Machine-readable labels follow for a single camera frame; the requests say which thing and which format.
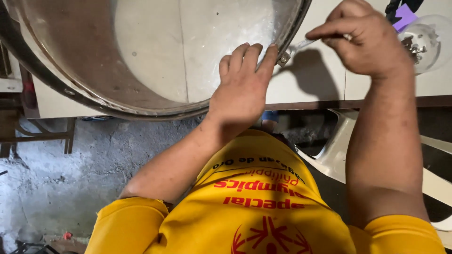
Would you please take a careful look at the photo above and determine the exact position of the rusty metal frame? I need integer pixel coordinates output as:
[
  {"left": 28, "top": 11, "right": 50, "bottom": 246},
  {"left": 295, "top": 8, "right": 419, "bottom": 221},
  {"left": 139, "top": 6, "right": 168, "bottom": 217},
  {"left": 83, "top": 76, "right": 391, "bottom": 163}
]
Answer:
[{"left": 0, "top": 117, "right": 77, "bottom": 158}]

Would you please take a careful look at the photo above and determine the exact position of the clear-handled screwdriver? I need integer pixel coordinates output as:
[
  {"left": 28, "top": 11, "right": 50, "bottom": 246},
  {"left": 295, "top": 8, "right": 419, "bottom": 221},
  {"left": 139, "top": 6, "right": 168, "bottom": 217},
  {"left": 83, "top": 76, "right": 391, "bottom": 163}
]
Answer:
[{"left": 288, "top": 33, "right": 354, "bottom": 54}]

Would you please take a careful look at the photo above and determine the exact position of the person's left hand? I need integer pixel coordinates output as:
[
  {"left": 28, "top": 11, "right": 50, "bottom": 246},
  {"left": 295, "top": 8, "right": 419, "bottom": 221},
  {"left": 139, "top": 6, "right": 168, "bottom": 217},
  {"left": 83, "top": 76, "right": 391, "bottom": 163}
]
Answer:
[{"left": 208, "top": 43, "right": 279, "bottom": 133}]

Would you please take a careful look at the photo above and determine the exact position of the yellow printed shirt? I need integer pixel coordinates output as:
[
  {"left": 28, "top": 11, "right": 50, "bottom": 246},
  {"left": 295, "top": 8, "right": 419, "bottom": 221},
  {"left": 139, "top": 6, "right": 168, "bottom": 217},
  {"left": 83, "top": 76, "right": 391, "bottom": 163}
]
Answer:
[{"left": 85, "top": 129, "right": 447, "bottom": 254}]

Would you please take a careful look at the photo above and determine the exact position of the purple paper piece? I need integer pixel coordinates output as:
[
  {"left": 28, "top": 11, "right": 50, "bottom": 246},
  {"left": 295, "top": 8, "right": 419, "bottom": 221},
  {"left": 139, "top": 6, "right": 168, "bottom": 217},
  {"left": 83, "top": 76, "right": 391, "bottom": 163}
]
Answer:
[{"left": 392, "top": 4, "right": 419, "bottom": 33}]

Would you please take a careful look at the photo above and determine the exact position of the black tool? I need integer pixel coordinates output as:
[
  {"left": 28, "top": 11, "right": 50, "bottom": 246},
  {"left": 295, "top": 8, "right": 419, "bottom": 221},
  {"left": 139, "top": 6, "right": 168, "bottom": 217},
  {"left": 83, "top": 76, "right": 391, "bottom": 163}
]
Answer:
[{"left": 384, "top": 0, "right": 424, "bottom": 24}]

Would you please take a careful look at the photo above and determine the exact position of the clear plastic container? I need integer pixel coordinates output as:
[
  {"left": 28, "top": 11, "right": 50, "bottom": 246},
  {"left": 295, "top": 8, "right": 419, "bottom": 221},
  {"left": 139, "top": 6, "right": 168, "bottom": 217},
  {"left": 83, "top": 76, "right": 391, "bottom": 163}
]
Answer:
[{"left": 397, "top": 14, "right": 452, "bottom": 75}]

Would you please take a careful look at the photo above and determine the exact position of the pile of metal screws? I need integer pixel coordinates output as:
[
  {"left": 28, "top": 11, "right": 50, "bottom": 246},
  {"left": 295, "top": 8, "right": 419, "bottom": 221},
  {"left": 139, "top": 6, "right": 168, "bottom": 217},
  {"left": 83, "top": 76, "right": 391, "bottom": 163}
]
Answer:
[{"left": 402, "top": 35, "right": 428, "bottom": 65}]

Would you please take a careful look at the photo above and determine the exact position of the white plastic chair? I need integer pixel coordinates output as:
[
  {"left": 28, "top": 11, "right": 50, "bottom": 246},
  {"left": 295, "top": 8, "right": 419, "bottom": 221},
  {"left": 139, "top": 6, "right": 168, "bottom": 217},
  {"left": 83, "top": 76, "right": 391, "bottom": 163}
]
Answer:
[{"left": 294, "top": 109, "right": 452, "bottom": 249}]

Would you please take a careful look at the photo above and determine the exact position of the large drum with clear head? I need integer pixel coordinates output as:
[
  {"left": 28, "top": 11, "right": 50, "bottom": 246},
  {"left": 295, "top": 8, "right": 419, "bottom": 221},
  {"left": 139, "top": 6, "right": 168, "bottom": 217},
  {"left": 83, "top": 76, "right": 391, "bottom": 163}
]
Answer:
[{"left": 0, "top": 0, "right": 313, "bottom": 122}]

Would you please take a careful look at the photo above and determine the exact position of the person's leg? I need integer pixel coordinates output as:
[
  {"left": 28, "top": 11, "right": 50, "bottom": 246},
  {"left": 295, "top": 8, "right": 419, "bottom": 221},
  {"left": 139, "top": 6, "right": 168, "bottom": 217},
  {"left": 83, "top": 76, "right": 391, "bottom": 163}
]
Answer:
[{"left": 261, "top": 110, "right": 280, "bottom": 133}]

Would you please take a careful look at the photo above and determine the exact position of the person's right hand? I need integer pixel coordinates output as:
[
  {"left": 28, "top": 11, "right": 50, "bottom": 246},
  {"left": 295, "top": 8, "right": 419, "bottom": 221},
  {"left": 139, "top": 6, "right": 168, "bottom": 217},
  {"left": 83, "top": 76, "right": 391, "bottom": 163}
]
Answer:
[{"left": 305, "top": 0, "right": 414, "bottom": 80}]

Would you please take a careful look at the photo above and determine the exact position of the metal drum lug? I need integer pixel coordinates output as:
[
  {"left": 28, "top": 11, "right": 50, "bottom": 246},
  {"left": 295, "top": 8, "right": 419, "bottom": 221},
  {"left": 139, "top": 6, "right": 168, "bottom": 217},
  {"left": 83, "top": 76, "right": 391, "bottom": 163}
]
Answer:
[{"left": 276, "top": 50, "right": 291, "bottom": 68}]

